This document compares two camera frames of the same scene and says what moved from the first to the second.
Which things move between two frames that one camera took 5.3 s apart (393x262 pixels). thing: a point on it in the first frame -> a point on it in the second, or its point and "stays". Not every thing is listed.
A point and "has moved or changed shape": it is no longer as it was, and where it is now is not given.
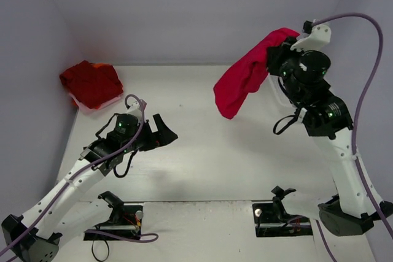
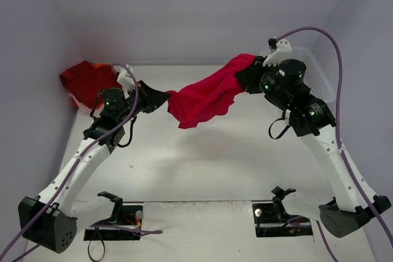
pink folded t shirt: (88, 110) stays
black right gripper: (274, 59) -> (254, 76)
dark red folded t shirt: (93, 85) stays
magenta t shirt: (248, 75) has moved or changed shape
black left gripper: (150, 138) -> (141, 97)
